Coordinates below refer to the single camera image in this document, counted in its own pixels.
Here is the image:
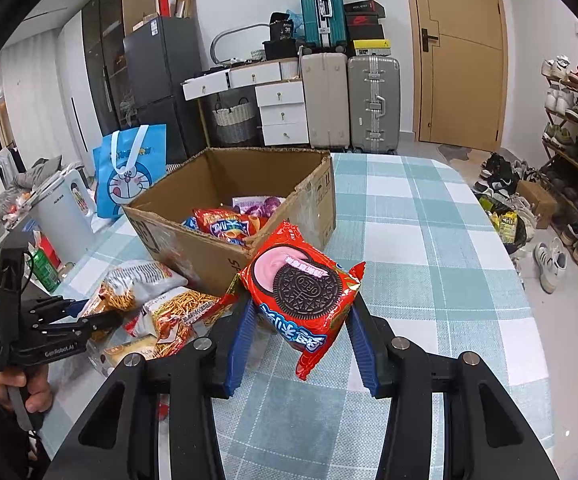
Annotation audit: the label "bread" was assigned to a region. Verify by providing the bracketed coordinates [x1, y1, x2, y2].
[88, 336, 157, 376]

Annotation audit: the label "red noodle stick snack bag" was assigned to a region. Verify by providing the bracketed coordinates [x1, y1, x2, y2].
[124, 286, 237, 359]

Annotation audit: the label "blue Oreo packet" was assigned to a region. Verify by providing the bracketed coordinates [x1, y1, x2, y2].
[182, 214, 203, 232]

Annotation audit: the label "red Bugles chip bag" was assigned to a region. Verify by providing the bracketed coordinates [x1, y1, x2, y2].
[193, 208, 267, 246]

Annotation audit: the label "purple grape candy bag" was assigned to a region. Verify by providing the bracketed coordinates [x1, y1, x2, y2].
[231, 196, 285, 219]

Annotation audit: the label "red strawberry Oreo packet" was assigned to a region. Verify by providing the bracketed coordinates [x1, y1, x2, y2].
[239, 220, 366, 380]

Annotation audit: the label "person's left hand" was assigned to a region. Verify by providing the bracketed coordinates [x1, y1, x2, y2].
[0, 365, 54, 413]

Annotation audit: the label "green drink can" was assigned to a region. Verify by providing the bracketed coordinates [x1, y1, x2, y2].
[31, 248, 60, 292]

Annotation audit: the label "blue Doraemon tote bag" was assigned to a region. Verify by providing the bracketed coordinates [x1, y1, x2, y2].
[93, 125, 167, 219]

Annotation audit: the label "SF cardboard box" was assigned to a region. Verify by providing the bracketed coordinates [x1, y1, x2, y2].
[123, 148, 336, 296]

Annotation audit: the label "small cardboard box on floor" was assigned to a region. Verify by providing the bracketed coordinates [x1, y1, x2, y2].
[517, 180, 558, 230]

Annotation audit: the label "woven laundry basket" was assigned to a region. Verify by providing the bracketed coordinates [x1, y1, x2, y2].
[212, 96, 257, 148]

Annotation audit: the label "dark grey refrigerator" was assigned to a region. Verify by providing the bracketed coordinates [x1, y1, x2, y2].
[123, 16, 207, 165]

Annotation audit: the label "wooden shoe rack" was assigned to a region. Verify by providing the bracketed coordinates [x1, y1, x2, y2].
[539, 55, 578, 266]

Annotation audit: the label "white drawer desk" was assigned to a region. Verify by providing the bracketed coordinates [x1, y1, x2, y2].
[182, 58, 309, 146]

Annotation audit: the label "black glass cabinet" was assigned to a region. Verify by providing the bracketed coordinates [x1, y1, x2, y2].
[82, 0, 155, 136]

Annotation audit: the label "beige suitcase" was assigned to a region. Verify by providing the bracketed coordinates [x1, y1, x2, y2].
[301, 52, 351, 150]

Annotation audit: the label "silver suitcase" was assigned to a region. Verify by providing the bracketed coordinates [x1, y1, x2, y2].
[347, 55, 401, 154]

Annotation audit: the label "wooden door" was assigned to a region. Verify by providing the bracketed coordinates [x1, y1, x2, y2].
[408, 0, 508, 152]

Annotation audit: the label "teal suitcase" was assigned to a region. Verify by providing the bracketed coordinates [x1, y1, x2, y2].
[300, 0, 347, 53]

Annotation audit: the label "stacked shoe boxes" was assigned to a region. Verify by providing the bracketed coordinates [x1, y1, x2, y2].
[343, 0, 391, 56]

